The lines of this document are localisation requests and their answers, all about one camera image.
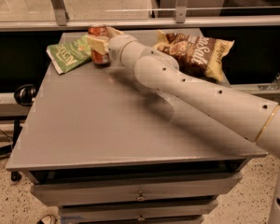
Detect orange soda can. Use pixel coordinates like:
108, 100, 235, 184
88, 25, 110, 65

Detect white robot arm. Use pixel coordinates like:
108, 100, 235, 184
88, 25, 280, 224

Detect glass railing barrier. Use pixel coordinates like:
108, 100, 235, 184
0, 0, 280, 32

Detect upper grey drawer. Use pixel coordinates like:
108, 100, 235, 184
31, 172, 242, 206

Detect lower grey drawer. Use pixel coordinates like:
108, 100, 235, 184
60, 200, 217, 224

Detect green jalapeno chip bag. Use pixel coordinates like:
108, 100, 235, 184
47, 35, 91, 75

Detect grey drawer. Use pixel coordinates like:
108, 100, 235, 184
31, 172, 242, 206
60, 200, 217, 224

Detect black round object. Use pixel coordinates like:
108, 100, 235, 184
14, 84, 36, 106

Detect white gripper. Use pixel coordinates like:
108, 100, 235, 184
87, 27, 146, 68

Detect brown sea salt chip bag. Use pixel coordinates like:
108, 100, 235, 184
153, 30, 234, 82

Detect grey drawer cabinet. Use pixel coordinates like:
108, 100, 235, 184
7, 63, 262, 224

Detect white shoe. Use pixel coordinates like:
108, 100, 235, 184
36, 215, 56, 224

